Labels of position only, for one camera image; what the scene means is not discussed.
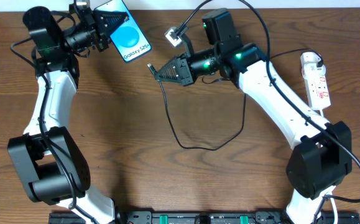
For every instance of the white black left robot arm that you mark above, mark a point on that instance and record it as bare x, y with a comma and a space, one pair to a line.
50, 165

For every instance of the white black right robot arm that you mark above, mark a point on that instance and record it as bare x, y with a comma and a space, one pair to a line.
321, 155

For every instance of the white power strip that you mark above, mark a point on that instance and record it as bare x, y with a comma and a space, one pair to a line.
316, 87

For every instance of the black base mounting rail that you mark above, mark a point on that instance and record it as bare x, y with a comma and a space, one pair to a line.
147, 217

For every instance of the white charger plug adapter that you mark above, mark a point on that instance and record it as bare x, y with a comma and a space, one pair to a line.
310, 70

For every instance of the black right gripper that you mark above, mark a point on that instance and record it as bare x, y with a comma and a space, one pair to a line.
185, 70

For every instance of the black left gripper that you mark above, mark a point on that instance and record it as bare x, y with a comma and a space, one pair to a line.
99, 32

